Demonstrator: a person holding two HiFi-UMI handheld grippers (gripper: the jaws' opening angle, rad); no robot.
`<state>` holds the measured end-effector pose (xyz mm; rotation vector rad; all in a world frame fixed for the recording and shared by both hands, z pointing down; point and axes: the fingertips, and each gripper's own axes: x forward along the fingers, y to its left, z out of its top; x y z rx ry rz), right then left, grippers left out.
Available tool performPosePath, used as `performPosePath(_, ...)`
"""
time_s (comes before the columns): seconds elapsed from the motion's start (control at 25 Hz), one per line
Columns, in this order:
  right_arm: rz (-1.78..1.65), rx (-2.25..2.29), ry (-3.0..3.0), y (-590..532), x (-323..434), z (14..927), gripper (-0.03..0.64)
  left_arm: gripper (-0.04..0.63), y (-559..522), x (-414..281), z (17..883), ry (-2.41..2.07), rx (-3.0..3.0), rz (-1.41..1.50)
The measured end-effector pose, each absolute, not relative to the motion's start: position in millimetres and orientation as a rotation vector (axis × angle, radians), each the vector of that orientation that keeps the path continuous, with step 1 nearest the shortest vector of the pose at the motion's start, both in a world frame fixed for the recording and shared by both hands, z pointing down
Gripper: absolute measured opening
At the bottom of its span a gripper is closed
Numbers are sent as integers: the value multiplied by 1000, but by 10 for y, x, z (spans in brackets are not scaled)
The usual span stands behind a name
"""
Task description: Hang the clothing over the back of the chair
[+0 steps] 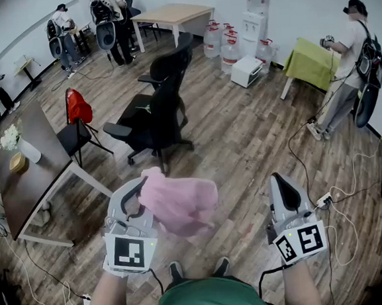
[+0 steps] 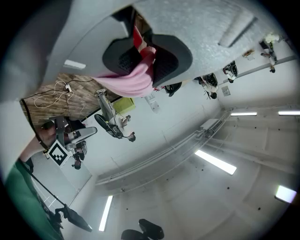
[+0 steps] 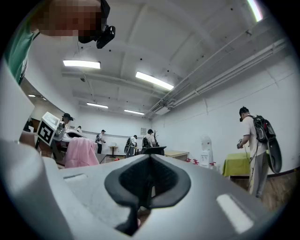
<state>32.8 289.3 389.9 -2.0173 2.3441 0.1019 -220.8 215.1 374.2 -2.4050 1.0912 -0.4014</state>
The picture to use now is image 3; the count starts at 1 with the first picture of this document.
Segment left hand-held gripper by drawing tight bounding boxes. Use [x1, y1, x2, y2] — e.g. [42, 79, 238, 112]
[35, 112, 88, 150]

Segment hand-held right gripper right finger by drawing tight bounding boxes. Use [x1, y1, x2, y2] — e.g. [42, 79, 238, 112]
[135, 154, 268, 240]

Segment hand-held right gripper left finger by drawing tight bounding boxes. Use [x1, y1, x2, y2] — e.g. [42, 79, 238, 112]
[59, 154, 153, 240]

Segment pink clothes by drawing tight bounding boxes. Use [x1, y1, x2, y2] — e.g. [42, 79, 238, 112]
[64, 137, 99, 169]

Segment dark grey blurry object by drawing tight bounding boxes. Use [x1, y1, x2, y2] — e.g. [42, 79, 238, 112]
[140, 146, 167, 156]

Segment light wooden table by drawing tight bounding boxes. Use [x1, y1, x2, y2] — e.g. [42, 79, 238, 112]
[164, 150, 190, 160]

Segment long ceiling light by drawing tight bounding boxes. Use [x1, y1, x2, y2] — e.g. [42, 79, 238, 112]
[135, 71, 175, 91]
[247, 0, 263, 23]
[63, 60, 101, 69]
[124, 109, 145, 116]
[86, 102, 109, 109]

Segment white water dispenser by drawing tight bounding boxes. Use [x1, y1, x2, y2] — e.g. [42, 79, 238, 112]
[200, 134, 214, 168]

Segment yellow-green cloth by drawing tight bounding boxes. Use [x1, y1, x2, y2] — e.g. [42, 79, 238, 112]
[222, 152, 252, 177]

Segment white ceiling air conditioner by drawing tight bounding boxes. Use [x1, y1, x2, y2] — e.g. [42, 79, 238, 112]
[154, 106, 171, 116]

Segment black oval cushion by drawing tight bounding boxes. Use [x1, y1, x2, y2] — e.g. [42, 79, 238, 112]
[267, 135, 283, 174]

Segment person's green shirt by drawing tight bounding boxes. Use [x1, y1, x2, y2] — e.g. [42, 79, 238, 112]
[4, 22, 41, 85]

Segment person's head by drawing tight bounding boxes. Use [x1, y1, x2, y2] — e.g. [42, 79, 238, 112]
[30, 0, 104, 38]

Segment white ceiling pipes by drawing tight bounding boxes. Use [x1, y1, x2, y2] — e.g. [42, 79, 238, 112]
[164, 38, 288, 108]

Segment black head-mounted camera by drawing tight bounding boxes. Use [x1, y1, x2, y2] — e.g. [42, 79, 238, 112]
[78, 0, 116, 49]

